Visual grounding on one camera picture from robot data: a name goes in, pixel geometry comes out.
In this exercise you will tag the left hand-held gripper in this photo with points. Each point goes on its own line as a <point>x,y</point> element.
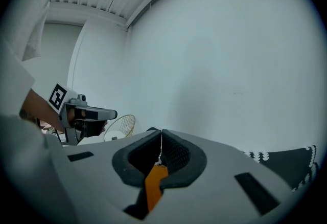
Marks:
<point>57,96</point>

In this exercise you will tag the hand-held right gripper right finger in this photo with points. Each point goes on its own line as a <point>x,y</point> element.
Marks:
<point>217,192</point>

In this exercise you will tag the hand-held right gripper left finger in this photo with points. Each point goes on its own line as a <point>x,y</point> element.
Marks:
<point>102,187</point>

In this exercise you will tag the orange cushion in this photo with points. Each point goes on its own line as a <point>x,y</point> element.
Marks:
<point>154,187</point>

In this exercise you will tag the person's left forearm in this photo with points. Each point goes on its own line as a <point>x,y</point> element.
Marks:
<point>41,108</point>

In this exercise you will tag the orange black white patterned blanket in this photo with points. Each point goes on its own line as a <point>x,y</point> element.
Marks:
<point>288,164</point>

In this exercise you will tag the person's left hand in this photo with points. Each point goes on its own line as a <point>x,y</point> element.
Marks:
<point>72,115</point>

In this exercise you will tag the white round seat cushion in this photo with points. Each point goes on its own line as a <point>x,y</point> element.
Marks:
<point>116,133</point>

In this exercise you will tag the person's white shirt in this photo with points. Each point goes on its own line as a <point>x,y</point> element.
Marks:
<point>12,82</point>

